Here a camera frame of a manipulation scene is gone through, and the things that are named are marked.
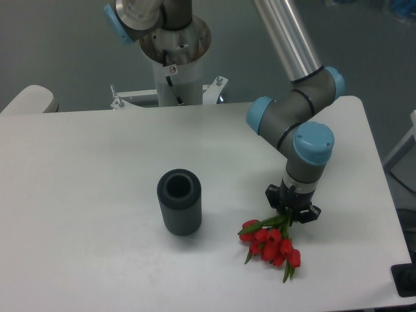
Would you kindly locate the white frame at right edge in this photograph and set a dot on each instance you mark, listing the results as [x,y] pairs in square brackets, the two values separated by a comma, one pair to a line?
[404,145]

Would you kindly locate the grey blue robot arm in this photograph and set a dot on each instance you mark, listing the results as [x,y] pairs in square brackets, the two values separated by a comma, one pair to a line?
[286,124]

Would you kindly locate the white rounded chair part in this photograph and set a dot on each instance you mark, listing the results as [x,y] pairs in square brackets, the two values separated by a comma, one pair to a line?
[34,99]

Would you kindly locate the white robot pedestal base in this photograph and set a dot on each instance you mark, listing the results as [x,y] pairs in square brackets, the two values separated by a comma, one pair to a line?
[177,59]

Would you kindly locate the dark grey ribbed vase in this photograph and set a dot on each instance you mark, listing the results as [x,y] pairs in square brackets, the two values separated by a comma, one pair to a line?
[179,194]

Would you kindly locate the red tulip bouquet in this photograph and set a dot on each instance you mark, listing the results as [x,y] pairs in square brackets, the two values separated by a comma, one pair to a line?
[269,239]

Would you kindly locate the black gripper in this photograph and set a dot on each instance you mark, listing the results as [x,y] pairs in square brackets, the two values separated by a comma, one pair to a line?
[284,197]

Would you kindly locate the black device at table edge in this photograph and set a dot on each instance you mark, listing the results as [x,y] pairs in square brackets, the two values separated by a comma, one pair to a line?
[404,279]

